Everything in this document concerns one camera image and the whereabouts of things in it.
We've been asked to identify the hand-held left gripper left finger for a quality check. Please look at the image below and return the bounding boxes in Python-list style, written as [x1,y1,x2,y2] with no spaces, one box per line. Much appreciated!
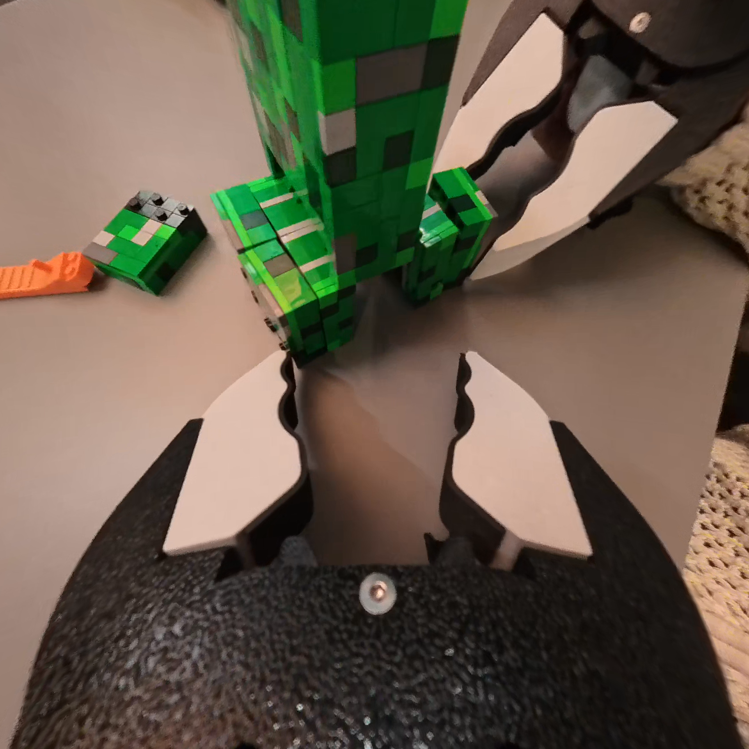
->
[162,353,314,572]

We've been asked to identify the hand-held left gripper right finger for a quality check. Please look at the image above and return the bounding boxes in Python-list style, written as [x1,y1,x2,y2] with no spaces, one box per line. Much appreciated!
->
[439,351,594,572]

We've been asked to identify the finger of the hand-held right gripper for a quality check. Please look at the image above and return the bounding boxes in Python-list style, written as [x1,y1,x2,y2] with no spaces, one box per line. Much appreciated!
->
[433,12,572,177]
[468,100,680,282]

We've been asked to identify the green lego foot block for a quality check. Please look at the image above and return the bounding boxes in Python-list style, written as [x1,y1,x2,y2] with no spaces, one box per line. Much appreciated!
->
[82,190,209,297]
[429,167,498,295]

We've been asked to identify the green lego creeper figure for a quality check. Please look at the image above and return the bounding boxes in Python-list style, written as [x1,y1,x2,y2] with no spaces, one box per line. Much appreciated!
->
[209,0,470,369]

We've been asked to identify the orange lego brick separator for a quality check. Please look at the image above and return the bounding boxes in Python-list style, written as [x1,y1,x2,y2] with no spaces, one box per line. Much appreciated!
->
[0,252,98,301]

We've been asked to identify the person's cream knit sweater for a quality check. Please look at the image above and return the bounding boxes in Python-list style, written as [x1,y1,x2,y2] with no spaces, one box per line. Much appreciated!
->
[680,422,749,723]

